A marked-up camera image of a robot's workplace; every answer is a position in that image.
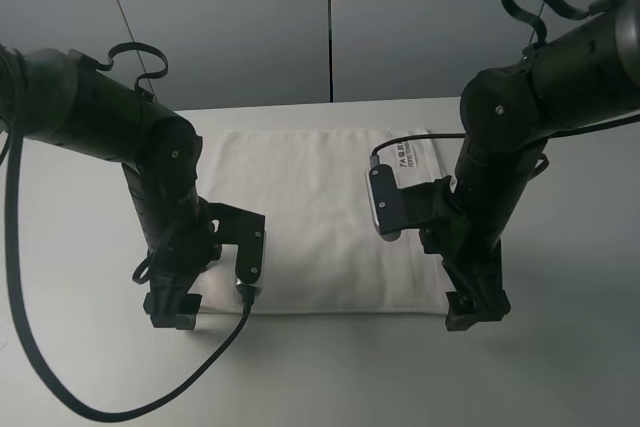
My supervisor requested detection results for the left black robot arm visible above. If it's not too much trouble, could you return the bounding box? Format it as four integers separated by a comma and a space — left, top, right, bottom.
1, 48, 220, 330

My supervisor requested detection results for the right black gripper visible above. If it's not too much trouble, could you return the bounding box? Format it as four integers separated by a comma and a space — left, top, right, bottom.
419, 181, 511, 332

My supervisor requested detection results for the right black camera cable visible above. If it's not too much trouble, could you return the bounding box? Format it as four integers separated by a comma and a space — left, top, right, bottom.
368, 114, 640, 171

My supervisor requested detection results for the left black camera cable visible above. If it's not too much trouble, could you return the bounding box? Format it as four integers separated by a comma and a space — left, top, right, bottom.
0, 46, 257, 409

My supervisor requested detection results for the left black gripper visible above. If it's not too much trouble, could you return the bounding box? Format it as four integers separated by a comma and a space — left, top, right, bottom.
132, 197, 221, 330

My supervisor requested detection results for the black camera cable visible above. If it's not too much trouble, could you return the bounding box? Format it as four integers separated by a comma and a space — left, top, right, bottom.
0, 46, 257, 409
368, 114, 640, 171

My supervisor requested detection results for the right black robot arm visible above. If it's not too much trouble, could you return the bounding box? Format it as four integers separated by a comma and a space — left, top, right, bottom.
420, 0, 639, 332

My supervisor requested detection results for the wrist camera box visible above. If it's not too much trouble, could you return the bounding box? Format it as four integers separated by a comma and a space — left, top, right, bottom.
208, 203, 266, 288
367, 164, 451, 242

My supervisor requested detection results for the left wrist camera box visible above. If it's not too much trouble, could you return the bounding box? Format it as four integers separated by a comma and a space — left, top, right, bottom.
208, 203, 266, 288

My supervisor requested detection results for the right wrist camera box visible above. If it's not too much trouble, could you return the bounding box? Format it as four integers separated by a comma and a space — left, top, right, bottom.
367, 164, 451, 242

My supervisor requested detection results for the white towel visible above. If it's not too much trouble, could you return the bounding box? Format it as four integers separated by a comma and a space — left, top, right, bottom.
198, 129, 451, 315

